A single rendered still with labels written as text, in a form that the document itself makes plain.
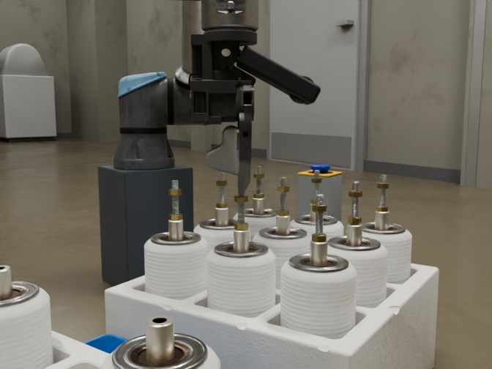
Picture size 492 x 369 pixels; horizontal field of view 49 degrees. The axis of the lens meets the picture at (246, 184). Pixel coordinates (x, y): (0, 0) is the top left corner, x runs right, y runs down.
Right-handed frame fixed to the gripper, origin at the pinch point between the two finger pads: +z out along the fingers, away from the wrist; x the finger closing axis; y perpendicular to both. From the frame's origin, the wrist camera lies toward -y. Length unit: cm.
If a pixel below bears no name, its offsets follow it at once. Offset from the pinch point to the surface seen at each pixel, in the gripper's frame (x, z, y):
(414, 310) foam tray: -2.0, 19.1, -24.9
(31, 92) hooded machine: -652, -29, 250
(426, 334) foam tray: -8.4, 25.8, -29.6
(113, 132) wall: -655, 23, 147
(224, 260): 3.7, 9.6, 3.0
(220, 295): 3.7, 14.4, 3.6
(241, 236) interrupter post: 1.1, 6.9, 0.6
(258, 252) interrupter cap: 1.9, 9.0, -1.6
